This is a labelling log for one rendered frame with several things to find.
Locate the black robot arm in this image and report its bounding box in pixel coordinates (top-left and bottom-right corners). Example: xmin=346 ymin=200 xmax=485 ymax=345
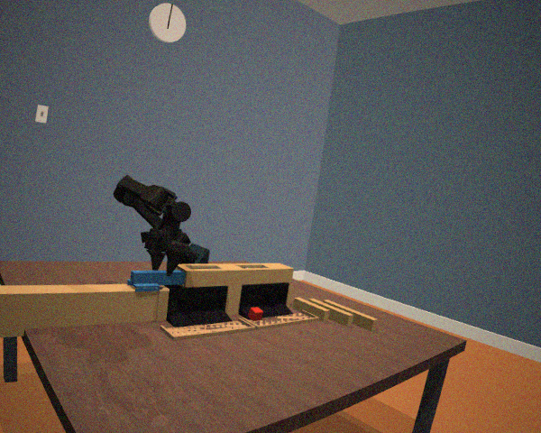
xmin=114 ymin=175 xmax=200 ymax=264

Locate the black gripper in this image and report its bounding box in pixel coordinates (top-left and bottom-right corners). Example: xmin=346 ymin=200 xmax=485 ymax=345
xmin=144 ymin=222 xmax=189 ymax=276

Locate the red cube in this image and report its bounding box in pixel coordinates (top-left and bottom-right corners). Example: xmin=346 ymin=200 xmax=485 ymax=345
xmin=248 ymin=308 xmax=263 ymax=321

